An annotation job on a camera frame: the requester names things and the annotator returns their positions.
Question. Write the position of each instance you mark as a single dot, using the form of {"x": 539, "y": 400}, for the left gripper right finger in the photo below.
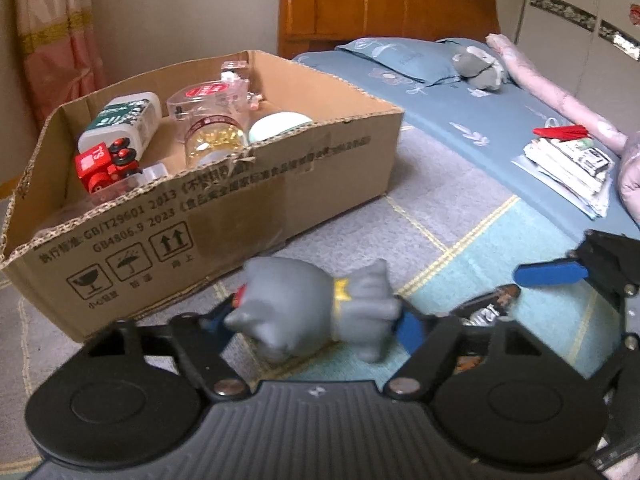
{"x": 431, "y": 342}

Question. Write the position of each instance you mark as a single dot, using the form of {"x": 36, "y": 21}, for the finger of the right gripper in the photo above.
{"x": 562, "y": 271}

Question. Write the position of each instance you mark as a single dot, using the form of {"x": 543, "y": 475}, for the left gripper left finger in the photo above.
{"x": 199, "y": 341}

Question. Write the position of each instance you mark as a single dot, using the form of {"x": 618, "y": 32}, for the grey rubber figure toy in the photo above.
{"x": 292, "y": 309}

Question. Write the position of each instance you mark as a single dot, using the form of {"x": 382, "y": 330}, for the clear plastic jar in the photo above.
{"x": 124, "y": 186}

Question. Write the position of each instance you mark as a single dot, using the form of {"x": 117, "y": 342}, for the red toy train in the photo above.
{"x": 105, "y": 164}

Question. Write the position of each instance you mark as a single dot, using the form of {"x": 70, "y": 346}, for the golden capsule bottle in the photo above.
{"x": 212, "y": 138}

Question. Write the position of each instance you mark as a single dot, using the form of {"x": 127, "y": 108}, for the mint round case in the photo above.
{"x": 274, "y": 124}

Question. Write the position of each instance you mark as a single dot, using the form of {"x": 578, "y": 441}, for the white green medical box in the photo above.
{"x": 135, "y": 117}

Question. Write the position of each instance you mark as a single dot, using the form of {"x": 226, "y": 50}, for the clear round container red label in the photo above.
{"x": 216, "y": 97}

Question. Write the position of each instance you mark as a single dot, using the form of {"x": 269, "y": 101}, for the pink clear trinket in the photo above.
{"x": 239, "y": 70}

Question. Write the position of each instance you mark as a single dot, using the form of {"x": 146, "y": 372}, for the grey teal plaid blanket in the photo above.
{"x": 448, "y": 233}

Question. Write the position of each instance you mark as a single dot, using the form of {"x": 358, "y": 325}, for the stack of papers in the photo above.
{"x": 576, "y": 169}

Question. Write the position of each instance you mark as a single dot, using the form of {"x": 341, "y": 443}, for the red folder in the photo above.
{"x": 562, "y": 133}

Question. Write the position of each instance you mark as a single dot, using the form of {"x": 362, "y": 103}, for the cardboard box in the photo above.
{"x": 154, "y": 244}

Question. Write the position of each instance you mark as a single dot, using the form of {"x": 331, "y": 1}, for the blue floral bedsheet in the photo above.
{"x": 487, "y": 128}

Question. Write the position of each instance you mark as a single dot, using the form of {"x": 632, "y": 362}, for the pink rolled quilt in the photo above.
{"x": 625, "y": 146}

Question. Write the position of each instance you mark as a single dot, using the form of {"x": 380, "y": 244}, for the grey plush toy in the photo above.
{"x": 479, "y": 68}

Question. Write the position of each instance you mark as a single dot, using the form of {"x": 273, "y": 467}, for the blue pillow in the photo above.
{"x": 427, "y": 62}

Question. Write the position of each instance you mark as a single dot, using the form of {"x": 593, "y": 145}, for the pink curtain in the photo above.
{"x": 58, "y": 48}

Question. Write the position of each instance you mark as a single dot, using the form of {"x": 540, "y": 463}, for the wooden headboard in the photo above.
{"x": 317, "y": 25}

